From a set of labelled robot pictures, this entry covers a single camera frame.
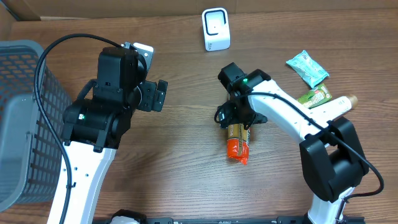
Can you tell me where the orange noodle packet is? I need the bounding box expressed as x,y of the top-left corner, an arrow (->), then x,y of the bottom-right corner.
227,124 -> 251,165

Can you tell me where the teal snack packet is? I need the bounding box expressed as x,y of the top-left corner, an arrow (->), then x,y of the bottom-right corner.
286,50 -> 330,88

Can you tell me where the green tea packet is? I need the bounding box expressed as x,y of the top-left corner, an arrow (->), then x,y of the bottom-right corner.
297,83 -> 332,109

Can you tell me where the white conditioner tube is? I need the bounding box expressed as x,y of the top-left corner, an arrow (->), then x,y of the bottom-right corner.
310,95 -> 358,121

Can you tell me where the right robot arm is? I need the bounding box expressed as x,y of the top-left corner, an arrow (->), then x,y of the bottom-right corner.
214,63 -> 384,223

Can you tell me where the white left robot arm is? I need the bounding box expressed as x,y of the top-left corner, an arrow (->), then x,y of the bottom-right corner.
61,43 -> 168,223

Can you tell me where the white barcode scanner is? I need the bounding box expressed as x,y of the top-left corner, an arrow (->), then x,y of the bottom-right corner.
201,7 -> 231,52

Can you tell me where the grey plastic basket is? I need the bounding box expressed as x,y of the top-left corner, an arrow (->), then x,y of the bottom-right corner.
1,40 -> 62,211

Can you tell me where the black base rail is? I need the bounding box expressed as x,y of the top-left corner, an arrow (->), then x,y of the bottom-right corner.
93,210 -> 366,224

